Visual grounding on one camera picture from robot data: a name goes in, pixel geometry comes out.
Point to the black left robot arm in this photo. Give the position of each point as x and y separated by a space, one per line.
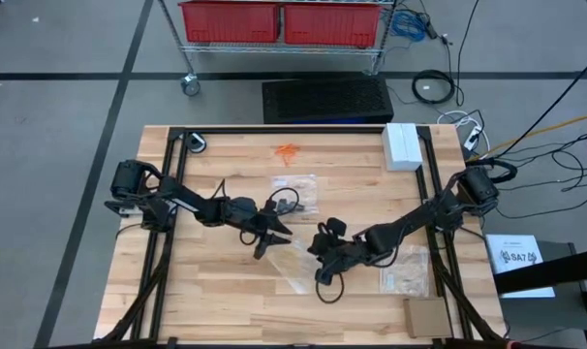
187 201

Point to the white paper sign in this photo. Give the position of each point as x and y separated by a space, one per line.
516 271

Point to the white box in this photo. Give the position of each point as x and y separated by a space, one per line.
401 145

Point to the black power adapter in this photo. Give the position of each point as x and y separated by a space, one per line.
430 30

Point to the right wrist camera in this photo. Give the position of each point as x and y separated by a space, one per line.
337 227

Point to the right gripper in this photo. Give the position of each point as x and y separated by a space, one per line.
347 252

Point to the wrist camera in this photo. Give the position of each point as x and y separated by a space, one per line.
337 227
270 206

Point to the orange rubber bands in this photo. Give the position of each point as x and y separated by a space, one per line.
287 150

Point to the brown cardboard box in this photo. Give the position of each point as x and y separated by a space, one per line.
426 317

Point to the white power strip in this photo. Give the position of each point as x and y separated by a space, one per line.
472 138

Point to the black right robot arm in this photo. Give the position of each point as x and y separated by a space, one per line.
419 218

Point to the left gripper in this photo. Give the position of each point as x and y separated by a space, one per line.
247 215

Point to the black support beam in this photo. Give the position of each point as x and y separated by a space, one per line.
550 274

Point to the clear zip bag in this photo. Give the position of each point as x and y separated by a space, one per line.
293 274
303 186

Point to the grey side stand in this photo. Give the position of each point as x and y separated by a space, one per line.
540 315

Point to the white tape roll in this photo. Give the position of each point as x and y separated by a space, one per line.
195 143

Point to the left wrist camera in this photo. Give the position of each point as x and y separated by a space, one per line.
270 206

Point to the red plastic bin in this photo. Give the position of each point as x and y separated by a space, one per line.
228 22
330 24

